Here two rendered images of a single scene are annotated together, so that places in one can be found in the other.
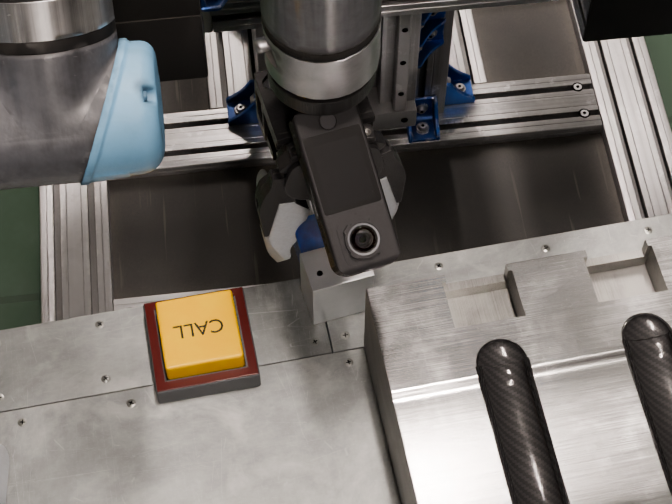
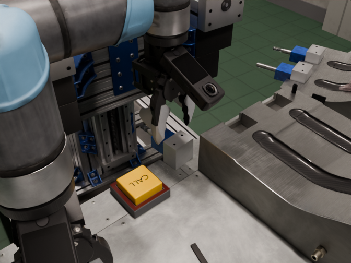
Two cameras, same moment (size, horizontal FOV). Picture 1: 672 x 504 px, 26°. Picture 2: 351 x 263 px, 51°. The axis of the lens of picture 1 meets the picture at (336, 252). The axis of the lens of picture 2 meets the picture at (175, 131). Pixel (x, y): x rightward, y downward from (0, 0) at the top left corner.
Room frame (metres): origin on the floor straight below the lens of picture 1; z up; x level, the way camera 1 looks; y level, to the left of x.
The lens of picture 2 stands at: (0.10, 0.26, 1.33)
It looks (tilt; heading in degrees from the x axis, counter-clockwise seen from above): 40 degrees down; 331
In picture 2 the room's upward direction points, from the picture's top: straight up
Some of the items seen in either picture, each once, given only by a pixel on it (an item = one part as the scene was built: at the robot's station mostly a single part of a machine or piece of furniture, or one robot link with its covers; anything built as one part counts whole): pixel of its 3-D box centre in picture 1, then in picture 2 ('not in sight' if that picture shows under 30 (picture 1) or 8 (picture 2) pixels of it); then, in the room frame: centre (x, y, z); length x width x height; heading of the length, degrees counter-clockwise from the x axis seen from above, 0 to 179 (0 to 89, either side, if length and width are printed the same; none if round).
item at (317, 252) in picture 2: not in sight; (318, 253); (0.26, -0.07, 0.84); 0.02 x 0.01 x 0.02; 101
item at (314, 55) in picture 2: not in sight; (295, 54); (0.73, -0.44, 0.85); 0.13 x 0.05 x 0.05; 29
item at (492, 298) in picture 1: (480, 307); (238, 129); (0.53, -0.11, 0.87); 0.05 x 0.05 x 0.04; 11
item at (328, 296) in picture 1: (319, 232); (161, 139); (0.62, 0.01, 0.83); 0.13 x 0.05 x 0.05; 17
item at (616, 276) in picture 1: (620, 282); (273, 108); (0.55, -0.21, 0.87); 0.05 x 0.05 x 0.04; 11
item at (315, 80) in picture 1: (316, 40); (164, 18); (0.60, 0.01, 1.09); 0.08 x 0.08 x 0.05
